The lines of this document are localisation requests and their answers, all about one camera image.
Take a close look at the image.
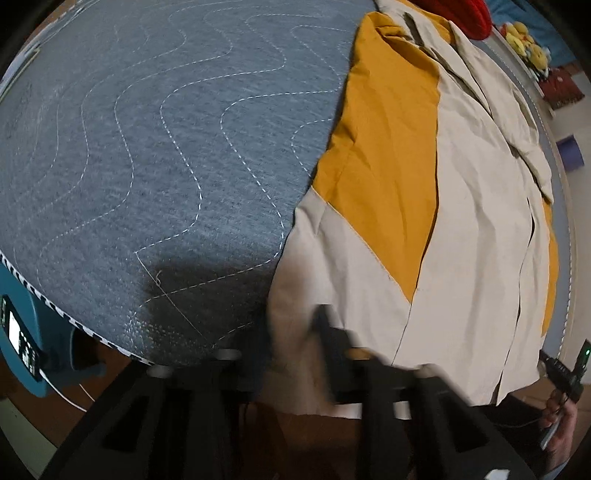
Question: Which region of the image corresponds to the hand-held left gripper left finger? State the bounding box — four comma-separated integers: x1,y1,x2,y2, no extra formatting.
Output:
39,320,279,480

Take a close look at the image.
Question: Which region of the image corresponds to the teal device with screen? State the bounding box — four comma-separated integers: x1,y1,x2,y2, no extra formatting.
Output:
0,265,109,398

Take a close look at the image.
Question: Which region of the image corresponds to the red folded blanket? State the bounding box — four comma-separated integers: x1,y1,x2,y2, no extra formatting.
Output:
418,0,492,40

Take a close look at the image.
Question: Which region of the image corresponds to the grey quilted bed mattress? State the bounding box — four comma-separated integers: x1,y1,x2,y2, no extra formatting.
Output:
0,0,575,365

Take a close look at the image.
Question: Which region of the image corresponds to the yellow plush toy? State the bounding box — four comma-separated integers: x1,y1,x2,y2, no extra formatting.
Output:
526,44,552,75
501,21,539,51

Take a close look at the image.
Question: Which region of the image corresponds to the thin white cable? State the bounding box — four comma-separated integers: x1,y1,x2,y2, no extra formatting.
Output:
39,364,100,414

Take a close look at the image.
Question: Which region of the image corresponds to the person's right hand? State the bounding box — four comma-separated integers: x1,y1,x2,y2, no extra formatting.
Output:
540,399,581,464

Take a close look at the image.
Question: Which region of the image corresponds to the beige and yellow robe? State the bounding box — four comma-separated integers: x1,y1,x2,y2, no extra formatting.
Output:
252,0,560,418

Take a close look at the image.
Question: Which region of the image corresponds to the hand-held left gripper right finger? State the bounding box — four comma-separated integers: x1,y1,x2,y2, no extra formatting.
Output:
316,304,537,480

